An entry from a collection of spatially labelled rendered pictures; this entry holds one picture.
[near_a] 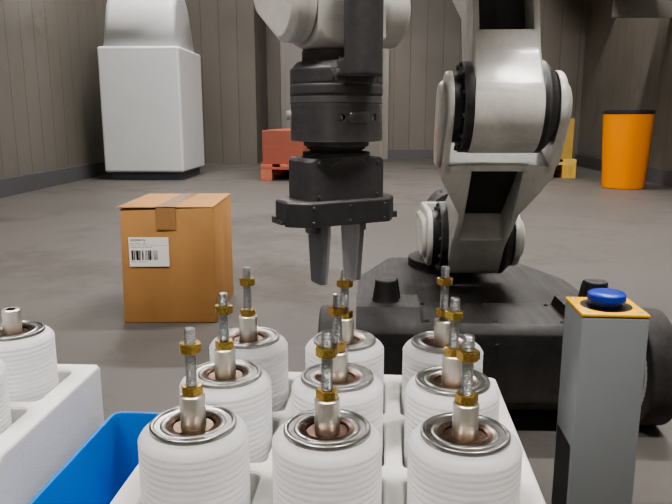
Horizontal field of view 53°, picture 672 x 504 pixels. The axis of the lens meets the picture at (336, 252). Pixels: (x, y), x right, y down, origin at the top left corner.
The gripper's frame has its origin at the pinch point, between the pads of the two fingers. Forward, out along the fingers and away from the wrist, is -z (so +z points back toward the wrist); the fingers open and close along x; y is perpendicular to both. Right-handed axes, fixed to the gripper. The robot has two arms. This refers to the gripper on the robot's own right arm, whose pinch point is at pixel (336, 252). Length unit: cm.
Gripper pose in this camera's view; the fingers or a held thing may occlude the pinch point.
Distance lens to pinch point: 66.7
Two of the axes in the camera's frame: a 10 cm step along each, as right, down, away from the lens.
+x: 8.7, -1.0, 4.9
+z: 0.0, -9.8, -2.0
